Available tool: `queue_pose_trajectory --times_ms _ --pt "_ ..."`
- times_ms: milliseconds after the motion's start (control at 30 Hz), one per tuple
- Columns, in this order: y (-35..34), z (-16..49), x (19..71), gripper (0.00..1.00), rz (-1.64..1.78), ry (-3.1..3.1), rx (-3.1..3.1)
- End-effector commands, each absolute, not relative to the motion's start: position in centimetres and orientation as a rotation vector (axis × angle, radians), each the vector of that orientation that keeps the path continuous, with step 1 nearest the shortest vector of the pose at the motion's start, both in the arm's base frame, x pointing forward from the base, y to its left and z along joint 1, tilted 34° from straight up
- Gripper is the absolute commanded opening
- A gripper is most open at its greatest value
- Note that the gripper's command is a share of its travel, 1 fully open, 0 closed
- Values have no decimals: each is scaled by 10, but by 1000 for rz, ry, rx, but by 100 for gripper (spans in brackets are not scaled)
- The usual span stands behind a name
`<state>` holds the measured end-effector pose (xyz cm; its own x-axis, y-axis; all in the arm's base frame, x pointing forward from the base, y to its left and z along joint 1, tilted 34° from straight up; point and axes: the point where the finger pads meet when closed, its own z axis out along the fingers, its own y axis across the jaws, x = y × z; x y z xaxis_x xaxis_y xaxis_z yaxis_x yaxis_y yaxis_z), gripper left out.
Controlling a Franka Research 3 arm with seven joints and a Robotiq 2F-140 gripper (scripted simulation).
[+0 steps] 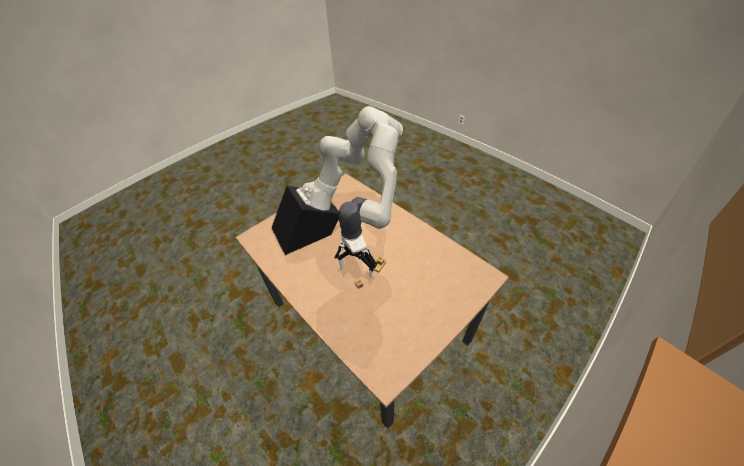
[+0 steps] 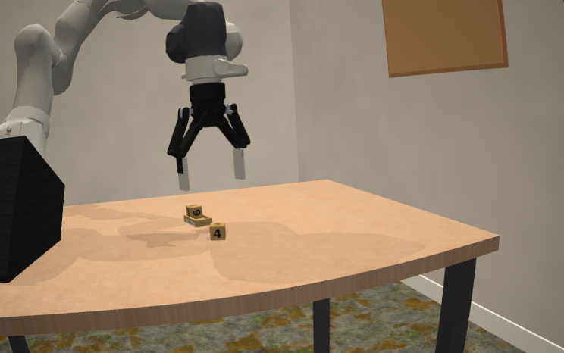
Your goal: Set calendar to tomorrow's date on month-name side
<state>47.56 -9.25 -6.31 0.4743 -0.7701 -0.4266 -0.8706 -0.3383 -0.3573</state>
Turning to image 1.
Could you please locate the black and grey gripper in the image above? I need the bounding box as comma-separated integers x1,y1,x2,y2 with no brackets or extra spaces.
335,243,377,277

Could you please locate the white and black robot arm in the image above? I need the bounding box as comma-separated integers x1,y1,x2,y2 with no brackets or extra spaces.
296,106,403,254

